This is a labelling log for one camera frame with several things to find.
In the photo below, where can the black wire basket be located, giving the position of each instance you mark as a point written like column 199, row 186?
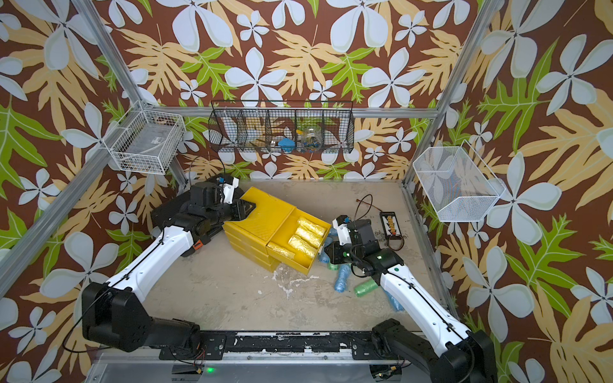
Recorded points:
column 282, row 127

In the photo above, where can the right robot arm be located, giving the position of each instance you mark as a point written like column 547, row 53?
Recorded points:
column 448, row 351

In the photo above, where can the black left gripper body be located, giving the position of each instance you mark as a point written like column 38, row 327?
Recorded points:
column 224, row 213

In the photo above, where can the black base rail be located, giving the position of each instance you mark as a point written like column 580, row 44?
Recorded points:
column 292, row 343

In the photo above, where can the blue trash bag roll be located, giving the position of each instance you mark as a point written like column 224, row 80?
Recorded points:
column 323, row 257
column 396, row 306
column 341, row 282

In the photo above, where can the white wire basket left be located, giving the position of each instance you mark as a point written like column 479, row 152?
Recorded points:
column 146, row 140

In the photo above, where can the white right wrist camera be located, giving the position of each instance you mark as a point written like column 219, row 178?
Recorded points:
column 340, row 224

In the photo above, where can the white mesh basket right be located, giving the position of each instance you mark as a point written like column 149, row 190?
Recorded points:
column 458, row 183

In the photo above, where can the yellow plastic drawer cabinet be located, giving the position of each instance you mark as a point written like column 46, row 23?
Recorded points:
column 250, row 237

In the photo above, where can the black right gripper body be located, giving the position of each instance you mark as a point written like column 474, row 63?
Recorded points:
column 346, row 254

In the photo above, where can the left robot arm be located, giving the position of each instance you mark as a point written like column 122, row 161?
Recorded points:
column 112, row 311

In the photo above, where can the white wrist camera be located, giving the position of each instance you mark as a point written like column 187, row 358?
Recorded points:
column 340, row 224
column 229, row 186

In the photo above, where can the yellow top drawer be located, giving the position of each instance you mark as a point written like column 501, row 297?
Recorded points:
column 287, row 229

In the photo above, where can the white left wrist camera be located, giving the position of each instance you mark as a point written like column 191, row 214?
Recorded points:
column 229, row 186

